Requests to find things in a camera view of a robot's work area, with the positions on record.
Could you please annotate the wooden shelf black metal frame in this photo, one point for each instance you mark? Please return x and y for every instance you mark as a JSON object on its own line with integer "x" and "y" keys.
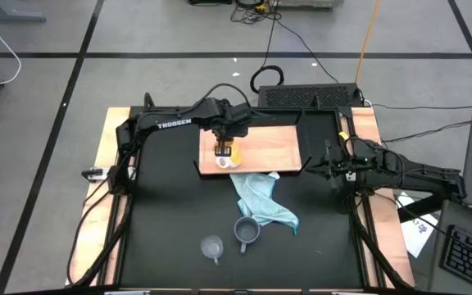
{"x": 269, "y": 151}

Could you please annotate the white black arm base mount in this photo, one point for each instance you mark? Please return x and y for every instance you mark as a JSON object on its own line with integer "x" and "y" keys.
{"x": 94, "y": 174}

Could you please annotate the black aluminium table frame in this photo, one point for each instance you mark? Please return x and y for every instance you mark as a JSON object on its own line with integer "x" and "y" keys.
{"x": 322, "y": 109}

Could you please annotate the black keyboard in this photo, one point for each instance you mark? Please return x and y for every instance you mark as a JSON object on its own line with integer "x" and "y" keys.
{"x": 471, "y": 260}

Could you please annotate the grey desk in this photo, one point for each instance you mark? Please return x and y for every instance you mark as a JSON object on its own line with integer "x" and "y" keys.
{"x": 441, "y": 270}

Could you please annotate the grey table leg foot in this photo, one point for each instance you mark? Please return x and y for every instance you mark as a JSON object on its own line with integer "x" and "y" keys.
{"x": 10, "y": 17}

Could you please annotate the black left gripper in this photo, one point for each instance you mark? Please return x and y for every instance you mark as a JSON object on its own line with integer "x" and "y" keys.
{"x": 228, "y": 130}

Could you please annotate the yellow tape tag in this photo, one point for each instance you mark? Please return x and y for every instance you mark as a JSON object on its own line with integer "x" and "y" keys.
{"x": 343, "y": 135}

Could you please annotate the black desk leg bar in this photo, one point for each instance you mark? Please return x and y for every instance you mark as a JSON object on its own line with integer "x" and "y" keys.
{"x": 418, "y": 209}

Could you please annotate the grey equipment case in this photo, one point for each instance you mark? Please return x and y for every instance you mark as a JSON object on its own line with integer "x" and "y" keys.
{"x": 309, "y": 3}

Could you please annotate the grey mug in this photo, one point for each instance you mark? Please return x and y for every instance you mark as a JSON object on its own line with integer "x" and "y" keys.
{"x": 247, "y": 231}

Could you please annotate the light blue cloth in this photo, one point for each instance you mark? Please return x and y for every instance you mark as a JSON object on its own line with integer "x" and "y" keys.
{"x": 258, "y": 201}

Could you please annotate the white paper sheet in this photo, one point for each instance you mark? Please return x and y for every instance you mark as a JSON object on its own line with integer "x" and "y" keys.
{"x": 418, "y": 237}

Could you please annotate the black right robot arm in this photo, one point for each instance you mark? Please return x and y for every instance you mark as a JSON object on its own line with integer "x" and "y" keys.
{"x": 416, "y": 174}

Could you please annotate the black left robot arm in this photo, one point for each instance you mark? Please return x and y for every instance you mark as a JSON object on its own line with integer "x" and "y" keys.
{"x": 170, "y": 123}

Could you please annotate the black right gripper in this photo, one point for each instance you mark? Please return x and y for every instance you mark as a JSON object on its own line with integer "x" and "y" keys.
{"x": 344, "y": 166}

